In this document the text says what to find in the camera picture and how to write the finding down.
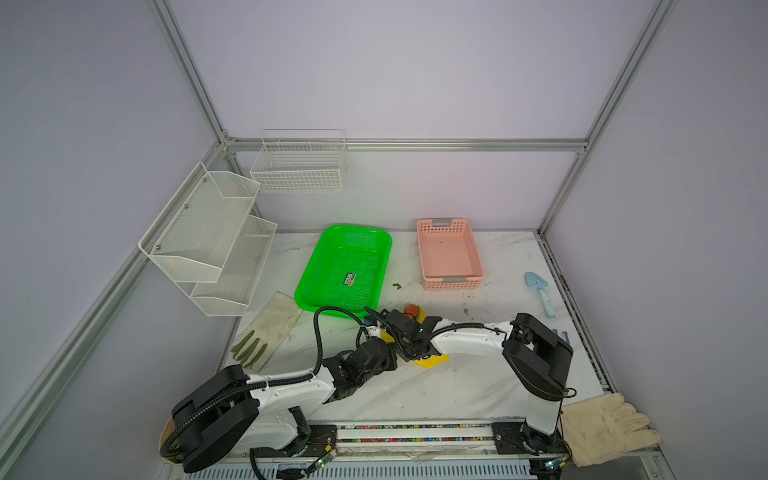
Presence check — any orange plastic spoon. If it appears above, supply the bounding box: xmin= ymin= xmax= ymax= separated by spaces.
xmin=403 ymin=304 xmax=421 ymax=320

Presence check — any yellow paper napkin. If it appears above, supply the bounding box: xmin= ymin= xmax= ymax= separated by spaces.
xmin=379 ymin=306 xmax=450 ymax=369

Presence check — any green plastic basket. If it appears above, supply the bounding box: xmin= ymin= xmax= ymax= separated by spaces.
xmin=294 ymin=225 xmax=393 ymax=318

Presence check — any pink plastic basket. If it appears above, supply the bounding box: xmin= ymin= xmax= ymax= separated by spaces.
xmin=416 ymin=218 xmax=485 ymax=291

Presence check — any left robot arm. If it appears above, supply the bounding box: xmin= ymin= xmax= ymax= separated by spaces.
xmin=159 ymin=307 xmax=397 ymax=473

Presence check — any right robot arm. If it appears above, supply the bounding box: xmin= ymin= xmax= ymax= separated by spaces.
xmin=365 ymin=307 xmax=576 ymax=455

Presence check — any light blue garden trowel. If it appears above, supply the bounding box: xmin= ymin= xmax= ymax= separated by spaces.
xmin=524 ymin=271 xmax=557 ymax=319

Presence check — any blue yellow garden rake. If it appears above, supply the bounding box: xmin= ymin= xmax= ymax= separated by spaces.
xmin=552 ymin=329 xmax=570 ymax=344

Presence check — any white mesh two-tier shelf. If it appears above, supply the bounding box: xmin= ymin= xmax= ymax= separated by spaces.
xmin=138 ymin=163 xmax=277 ymax=317

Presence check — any cream work glove right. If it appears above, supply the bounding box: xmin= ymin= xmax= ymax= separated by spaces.
xmin=561 ymin=393 xmax=662 ymax=467

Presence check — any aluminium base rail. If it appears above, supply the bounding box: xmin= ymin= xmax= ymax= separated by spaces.
xmin=290 ymin=418 xmax=570 ymax=460

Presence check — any white wire basket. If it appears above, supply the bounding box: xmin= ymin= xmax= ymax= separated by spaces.
xmin=250 ymin=129 xmax=347 ymax=194

